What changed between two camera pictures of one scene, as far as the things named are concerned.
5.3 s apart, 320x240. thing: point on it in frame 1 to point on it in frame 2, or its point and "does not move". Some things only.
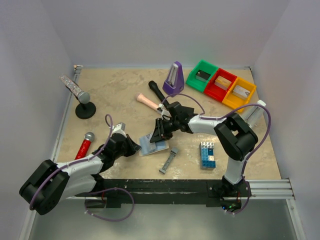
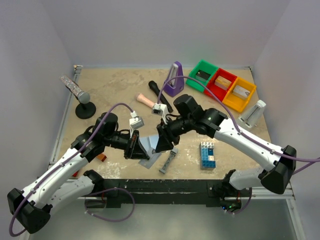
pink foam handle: x=146 y=101 does not move
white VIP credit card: x=149 y=136 to x=149 y=163
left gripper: x=127 y=145 to x=130 y=145
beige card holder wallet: x=148 y=148 does not move
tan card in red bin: x=223 y=82 does not move
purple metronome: x=175 y=84 does not move
